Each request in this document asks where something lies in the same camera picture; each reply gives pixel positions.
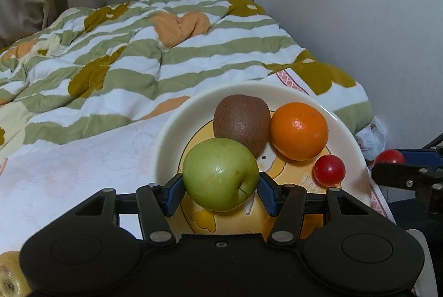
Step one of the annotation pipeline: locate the white crumpled plastic bag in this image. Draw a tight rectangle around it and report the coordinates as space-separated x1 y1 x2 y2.
354 116 387 161

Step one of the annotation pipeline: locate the green striped floral duvet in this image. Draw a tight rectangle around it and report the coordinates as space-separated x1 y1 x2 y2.
1 0 374 158

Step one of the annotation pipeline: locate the small red cherry tomato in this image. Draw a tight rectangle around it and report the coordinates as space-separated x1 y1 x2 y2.
312 154 345 188

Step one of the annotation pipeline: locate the small green apple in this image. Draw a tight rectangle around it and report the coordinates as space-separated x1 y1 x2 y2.
182 137 260 212

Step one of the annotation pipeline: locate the brown kiwi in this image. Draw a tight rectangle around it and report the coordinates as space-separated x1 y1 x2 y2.
213 95 270 158

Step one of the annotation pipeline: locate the cream oval fruit bowl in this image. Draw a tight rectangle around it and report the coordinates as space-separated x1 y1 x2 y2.
153 82 371 236

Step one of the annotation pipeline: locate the large red tomato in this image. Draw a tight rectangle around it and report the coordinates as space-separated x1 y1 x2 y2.
374 149 406 164

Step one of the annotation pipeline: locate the orange in bowl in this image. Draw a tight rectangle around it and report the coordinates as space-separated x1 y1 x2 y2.
270 102 329 161

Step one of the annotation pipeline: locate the yellow brown pear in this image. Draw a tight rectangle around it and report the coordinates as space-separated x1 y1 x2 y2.
0 250 32 297

